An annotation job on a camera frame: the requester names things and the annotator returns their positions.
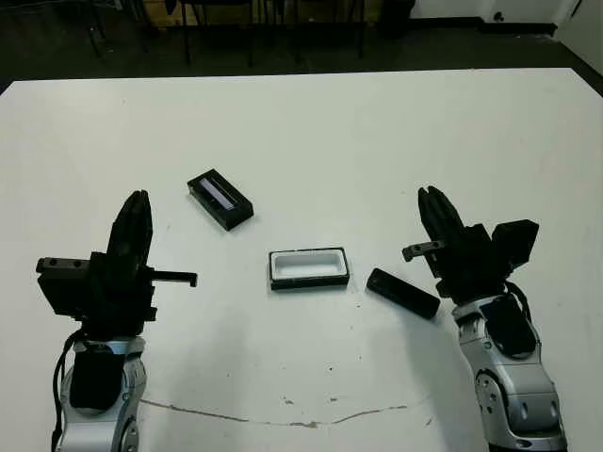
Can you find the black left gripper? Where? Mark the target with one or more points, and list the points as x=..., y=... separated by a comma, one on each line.
x=122, y=301

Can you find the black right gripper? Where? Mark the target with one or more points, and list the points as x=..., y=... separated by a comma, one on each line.
x=471, y=268

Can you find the black slim camera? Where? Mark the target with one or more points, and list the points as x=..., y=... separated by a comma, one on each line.
x=402, y=294

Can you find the black box lid silver stripe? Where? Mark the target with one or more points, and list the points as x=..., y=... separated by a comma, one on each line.
x=221, y=198

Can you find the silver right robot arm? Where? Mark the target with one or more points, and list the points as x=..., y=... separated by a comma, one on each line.
x=518, y=376

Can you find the black box base white insert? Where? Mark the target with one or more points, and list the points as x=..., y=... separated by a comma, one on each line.
x=306, y=268

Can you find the black waste bin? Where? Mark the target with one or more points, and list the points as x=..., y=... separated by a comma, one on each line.
x=396, y=16

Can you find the black metal chair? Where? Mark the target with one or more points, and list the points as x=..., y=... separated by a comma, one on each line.
x=330, y=2
x=212, y=2

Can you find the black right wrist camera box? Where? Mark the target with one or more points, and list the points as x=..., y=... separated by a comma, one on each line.
x=516, y=245

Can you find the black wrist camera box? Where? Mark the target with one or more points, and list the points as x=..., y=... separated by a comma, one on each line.
x=516, y=245
x=63, y=296

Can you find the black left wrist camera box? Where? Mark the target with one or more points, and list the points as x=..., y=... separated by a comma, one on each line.
x=63, y=296

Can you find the black round wall socket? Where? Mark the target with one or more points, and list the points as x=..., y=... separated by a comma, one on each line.
x=498, y=16

